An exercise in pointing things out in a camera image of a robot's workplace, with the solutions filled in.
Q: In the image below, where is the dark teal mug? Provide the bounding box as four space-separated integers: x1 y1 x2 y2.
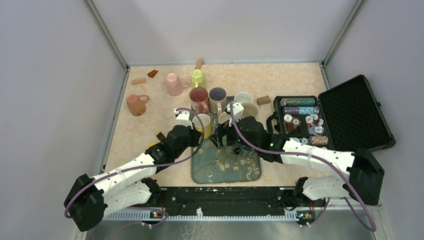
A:
233 145 255 155

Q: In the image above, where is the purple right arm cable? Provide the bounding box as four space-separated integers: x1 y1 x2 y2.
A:
229 102 378 233

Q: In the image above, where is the light green mug with handle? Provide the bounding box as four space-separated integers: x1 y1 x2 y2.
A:
191 69 207 89

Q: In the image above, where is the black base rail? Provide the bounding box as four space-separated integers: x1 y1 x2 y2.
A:
129 186 327 218

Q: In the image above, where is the white and blue mug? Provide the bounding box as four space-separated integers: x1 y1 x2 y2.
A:
234 92 253 103

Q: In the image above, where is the beige wooden block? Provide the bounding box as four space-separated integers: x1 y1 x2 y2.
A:
131 77 146 86

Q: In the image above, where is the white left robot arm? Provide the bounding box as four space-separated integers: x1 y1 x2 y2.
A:
63 125 204 232

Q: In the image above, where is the terracotta mug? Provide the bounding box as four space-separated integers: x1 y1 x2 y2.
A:
126 94 150 117

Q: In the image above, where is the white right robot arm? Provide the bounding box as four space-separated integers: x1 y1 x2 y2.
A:
209 117 385 206

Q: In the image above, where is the brown wooden block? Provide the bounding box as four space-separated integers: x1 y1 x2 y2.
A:
256 95 271 106

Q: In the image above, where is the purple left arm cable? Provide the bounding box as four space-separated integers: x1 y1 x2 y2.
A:
63 107 206 229

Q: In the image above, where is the dark brown block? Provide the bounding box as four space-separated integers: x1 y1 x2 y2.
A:
156 132 166 142

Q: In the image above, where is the teal blossom-pattern tray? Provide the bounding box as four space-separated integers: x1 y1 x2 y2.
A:
190 136 262 184

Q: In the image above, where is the cream patterned mug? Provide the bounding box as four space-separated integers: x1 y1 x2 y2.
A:
241 102 259 118

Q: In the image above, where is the light green upside-down mug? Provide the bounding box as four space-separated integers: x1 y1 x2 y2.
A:
218 112 231 124

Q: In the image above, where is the black poker chip case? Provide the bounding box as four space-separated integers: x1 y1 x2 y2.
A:
266 75 396 152

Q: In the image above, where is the dark red wooden block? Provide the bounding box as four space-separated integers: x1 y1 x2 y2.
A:
147 69 159 78

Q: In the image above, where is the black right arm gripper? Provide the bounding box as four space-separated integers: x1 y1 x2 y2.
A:
209 112 259 152

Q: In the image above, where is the yellow mug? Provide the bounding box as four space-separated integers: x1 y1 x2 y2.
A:
192 113 213 139

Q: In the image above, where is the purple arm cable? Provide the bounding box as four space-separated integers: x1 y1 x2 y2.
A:
63 107 206 229
229 102 378 233

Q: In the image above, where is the pale pink tall mug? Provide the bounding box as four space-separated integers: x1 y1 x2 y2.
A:
165 73 190 97

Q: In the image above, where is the tan cylinder block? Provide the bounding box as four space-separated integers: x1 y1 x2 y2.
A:
195 58 204 70

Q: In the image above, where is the pink upside-down mug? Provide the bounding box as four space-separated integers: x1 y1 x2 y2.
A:
189 87 210 114

